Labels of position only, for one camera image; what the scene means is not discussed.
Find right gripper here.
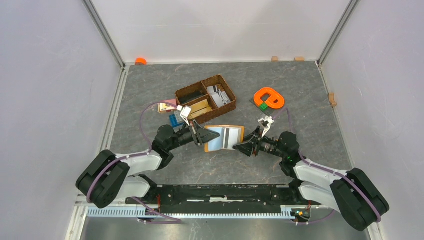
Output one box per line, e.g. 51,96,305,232
232,126,286,159

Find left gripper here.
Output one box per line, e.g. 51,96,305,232
167,118,220,151

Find yellow leather card holder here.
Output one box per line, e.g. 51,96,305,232
204,125,245,153

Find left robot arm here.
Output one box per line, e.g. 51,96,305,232
75,120,221,209

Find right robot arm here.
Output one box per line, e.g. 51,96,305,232
233,127,390,231

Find gold VIP cards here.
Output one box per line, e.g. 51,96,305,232
188,99,213,119

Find silver cards pile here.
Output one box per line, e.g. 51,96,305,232
206,84,231,108

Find black cards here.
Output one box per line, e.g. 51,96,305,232
178,90,205,105

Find pink card box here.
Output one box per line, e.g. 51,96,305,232
157,98,178,114

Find blue toy brick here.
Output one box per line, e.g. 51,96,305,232
168,111,185,128

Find brown woven basket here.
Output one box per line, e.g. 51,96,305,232
175,74,237,124

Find green toy brick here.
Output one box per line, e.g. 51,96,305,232
259,102,269,111

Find orange tape roll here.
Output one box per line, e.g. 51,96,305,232
134,57,147,65

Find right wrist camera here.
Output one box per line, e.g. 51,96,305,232
258,115,274,138

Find orange plastic ring toy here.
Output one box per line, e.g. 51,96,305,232
252,87,285,110

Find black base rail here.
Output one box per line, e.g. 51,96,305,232
141,184,310,214

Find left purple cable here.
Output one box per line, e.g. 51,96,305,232
86,100,183,224

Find purple cable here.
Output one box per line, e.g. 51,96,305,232
271,106,382,225
86,100,183,224

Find wooden clip on wall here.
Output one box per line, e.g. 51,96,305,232
328,92,338,108

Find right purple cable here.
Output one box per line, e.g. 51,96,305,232
271,106,382,225

